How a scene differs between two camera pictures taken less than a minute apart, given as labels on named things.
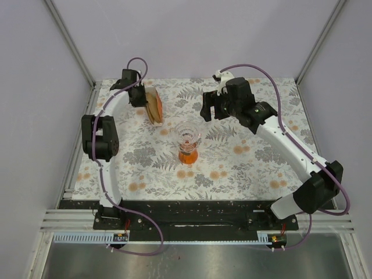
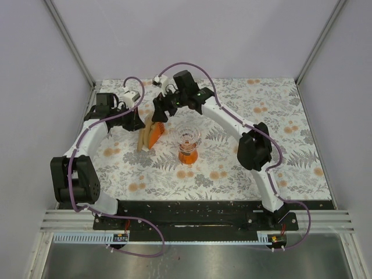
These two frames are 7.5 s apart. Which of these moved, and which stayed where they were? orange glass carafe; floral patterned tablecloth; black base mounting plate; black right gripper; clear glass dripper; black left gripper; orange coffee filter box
Moved: black right gripper; black left gripper; orange coffee filter box
Stayed: clear glass dripper; floral patterned tablecloth; black base mounting plate; orange glass carafe
